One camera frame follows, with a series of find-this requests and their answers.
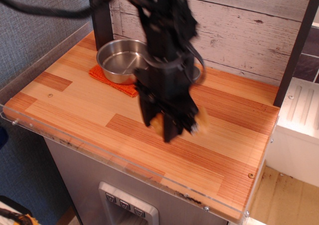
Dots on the silver water dispenser panel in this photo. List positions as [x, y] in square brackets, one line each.
[122, 208]

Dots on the orange knitted cloth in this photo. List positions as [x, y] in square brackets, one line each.
[96, 72]

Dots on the yellow object bottom left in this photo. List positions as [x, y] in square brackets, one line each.
[24, 220]

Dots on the dark right frame post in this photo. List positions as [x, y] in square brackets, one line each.
[296, 51]

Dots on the stainless steel pot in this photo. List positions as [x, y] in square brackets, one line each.
[119, 59]

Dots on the blue grey ice cream scoop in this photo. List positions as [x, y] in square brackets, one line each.
[196, 74]

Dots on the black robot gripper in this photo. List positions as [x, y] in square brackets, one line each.
[166, 88]

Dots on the clear acrylic edge guard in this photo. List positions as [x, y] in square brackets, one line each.
[216, 169]

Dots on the grey toy fridge cabinet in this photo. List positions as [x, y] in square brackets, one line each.
[82, 175]

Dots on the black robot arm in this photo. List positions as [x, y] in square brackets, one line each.
[169, 26]

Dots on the white toy sink unit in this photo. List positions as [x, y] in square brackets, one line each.
[294, 147]

